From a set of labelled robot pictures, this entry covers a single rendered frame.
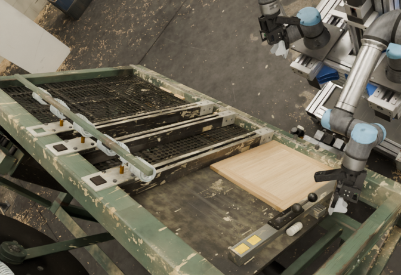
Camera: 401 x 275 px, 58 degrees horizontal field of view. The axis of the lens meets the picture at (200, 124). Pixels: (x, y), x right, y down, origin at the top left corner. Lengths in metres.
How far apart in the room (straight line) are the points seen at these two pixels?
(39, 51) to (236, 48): 2.76
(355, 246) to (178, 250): 0.66
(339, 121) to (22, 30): 4.39
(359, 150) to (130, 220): 0.78
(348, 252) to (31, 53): 4.65
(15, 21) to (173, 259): 4.38
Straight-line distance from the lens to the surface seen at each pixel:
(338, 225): 1.74
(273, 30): 1.49
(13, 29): 5.17
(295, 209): 1.36
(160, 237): 1.16
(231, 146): 1.85
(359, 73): 1.44
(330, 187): 1.81
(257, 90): 3.44
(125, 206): 1.28
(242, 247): 1.29
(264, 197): 1.60
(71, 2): 5.73
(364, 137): 1.29
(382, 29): 1.46
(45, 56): 5.41
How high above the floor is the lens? 2.83
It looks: 53 degrees down
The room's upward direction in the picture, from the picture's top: 51 degrees counter-clockwise
